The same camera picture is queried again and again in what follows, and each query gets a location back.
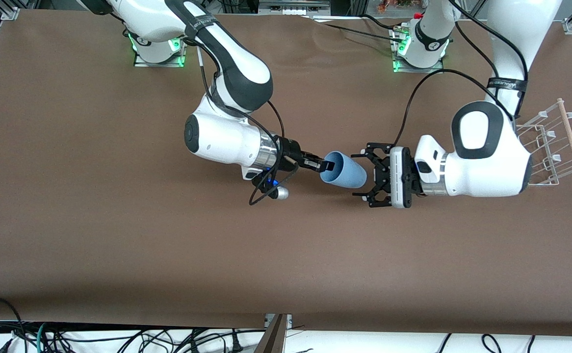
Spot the blue plastic cup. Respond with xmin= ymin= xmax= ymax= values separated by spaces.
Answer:
xmin=319 ymin=151 xmax=368 ymax=189

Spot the brown table cover sheet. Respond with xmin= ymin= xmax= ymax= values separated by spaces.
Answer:
xmin=0 ymin=9 xmax=572 ymax=338

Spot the looped black floor cable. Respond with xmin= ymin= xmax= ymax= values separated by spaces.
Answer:
xmin=481 ymin=334 xmax=503 ymax=353

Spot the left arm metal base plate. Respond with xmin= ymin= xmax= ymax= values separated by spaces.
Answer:
xmin=392 ymin=25 xmax=445 ymax=75

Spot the brown table support beam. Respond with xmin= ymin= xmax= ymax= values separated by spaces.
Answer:
xmin=253 ymin=314 xmax=289 ymax=353

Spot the small metal table bracket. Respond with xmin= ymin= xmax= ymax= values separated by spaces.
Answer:
xmin=264 ymin=314 xmax=293 ymax=330

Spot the orange background object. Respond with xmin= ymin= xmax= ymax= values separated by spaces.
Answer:
xmin=377 ymin=0 xmax=416 ymax=14

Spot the short black table cable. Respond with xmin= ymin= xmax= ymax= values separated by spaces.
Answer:
xmin=361 ymin=14 xmax=404 ymax=32

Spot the long black table cable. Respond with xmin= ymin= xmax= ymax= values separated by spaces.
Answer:
xmin=311 ymin=17 xmax=407 ymax=46

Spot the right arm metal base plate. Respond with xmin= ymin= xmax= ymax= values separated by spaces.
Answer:
xmin=133 ymin=44 xmax=187 ymax=68

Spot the white wire cup rack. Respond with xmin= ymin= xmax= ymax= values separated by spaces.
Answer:
xmin=516 ymin=98 xmax=572 ymax=186

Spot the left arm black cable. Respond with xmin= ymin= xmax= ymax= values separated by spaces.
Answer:
xmin=397 ymin=0 xmax=529 ymax=148

